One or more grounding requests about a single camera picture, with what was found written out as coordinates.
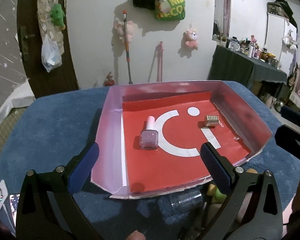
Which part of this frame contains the smartphone with lit screen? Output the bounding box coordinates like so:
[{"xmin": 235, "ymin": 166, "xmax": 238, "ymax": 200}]
[{"xmin": 3, "ymin": 191, "xmax": 20, "ymax": 235}]

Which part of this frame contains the white refrigerator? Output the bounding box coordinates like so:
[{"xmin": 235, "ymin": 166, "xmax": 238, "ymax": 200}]
[{"xmin": 264, "ymin": 14, "xmax": 297, "ymax": 75}]

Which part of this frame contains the dark cloth covered side table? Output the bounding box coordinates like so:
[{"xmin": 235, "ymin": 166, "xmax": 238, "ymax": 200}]
[{"xmin": 207, "ymin": 45, "xmax": 287, "ymax": 97}]

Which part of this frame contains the white plastic bag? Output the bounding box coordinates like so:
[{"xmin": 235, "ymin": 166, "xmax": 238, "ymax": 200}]
[{"xmin": 41, "ymin": 34, "xmax": 62, "ymax": 73}]

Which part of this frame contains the green tote bag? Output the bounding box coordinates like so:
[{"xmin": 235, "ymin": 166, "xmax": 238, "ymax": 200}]
[{"xmin": 154, "ymin": 0, "xmax": 186, "ymax": 21}]

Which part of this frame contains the clear plastic cup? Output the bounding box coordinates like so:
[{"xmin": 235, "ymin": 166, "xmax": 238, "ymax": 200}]
[{"xmin": 170, "ymin": 189, "xmax": 204, "ymax": 214}]

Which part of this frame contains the blue textured table cloth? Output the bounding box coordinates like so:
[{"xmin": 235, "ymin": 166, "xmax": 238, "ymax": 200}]
[{"xmin": 0, "ymin": 88, "xmax": 300, "ymax": 239}]

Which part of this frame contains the orange mop handle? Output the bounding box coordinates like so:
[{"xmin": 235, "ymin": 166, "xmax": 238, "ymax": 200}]
[{"xmin": 122, "ymin": 10, "xmax": 133, "ymax": 85}]

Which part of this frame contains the green plush on door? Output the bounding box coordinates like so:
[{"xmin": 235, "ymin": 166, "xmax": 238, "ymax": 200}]
[{"xmin": 50, "ymin": 4, "xmax": 66, "ymax": 30}]

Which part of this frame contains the lilac nail polish bottle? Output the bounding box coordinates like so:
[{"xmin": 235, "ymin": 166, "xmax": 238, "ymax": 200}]
[{"xmin": 139, "ymin": 116, "xmax": 159, "ymax": 149}]

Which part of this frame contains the red and lilac cardboard tray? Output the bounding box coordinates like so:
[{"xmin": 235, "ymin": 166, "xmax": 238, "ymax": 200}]
[{"xmin": 91, "ymin": 81, "xmax": 272, "ymax": 199}]

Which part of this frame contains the white round device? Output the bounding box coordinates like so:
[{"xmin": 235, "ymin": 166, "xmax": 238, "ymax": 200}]
[{"xmin": 0, "ymin": 180, "xmax": 8, "ymax": 210}]

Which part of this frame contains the pink plush behind mop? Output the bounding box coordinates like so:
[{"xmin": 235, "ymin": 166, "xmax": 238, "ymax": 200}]
[{"xmin": 113, "ymin": 18, "xmax": 135, "ymax": 43}]

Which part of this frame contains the pink hanging strap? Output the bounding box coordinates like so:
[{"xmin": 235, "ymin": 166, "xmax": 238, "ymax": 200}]
[{"xmin": 147, "ymin": 41, "xmax": 165, "ymax": 82}]

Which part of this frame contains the pink plush on wall right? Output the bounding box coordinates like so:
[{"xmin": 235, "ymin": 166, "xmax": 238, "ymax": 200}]
[{"xmin": 185, "ymin": 29, "xmax": 198, "ymax": 50}]

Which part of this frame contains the dark wooden door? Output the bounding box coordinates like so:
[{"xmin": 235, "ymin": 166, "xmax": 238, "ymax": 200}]
[{"xmin": 17, "ymin": 0, "xmax": 78, "ymax": 98}]

